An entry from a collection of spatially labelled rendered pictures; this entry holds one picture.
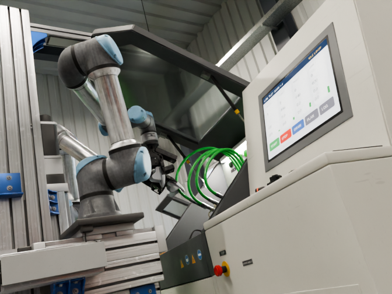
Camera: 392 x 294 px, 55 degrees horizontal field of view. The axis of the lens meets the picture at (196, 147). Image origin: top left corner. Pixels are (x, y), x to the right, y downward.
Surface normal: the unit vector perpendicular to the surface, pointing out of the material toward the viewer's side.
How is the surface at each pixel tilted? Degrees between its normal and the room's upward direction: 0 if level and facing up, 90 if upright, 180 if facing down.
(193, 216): 90
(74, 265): 90
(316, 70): 76
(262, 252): 90
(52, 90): 90
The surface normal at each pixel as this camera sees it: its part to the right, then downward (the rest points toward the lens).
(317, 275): -0.90, 0.07
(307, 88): -0.93, -0.15
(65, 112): 0.51, -0.40
